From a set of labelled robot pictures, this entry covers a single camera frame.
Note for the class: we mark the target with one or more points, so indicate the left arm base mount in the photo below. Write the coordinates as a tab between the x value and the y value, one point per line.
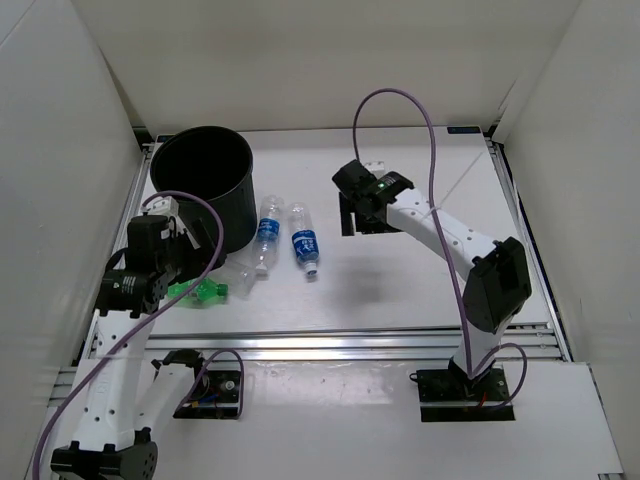
218	398

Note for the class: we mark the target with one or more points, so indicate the clear crushed plastic bottle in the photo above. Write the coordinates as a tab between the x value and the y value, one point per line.
239	278

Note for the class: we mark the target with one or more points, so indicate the green plastic bottle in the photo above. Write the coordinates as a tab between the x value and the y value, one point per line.
206	294

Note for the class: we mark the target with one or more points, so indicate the blue label bottle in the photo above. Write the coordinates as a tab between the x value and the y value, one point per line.
265	245
303	238

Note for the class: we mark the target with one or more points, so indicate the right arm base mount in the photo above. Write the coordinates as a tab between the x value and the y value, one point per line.
443	399

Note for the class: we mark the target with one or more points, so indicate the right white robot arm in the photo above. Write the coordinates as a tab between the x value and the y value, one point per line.
495	273

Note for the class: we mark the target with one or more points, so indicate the aluminium frame rail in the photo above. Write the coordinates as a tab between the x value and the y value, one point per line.
368	345

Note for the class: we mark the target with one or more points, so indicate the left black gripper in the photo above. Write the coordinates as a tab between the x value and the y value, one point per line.
201	255

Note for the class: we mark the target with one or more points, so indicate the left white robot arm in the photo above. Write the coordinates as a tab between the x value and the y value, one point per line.
118	432

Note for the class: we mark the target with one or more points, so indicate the black plastic waste bin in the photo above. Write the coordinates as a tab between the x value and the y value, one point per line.
214	164

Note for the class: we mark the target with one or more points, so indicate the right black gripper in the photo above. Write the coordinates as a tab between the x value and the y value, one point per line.
349	207

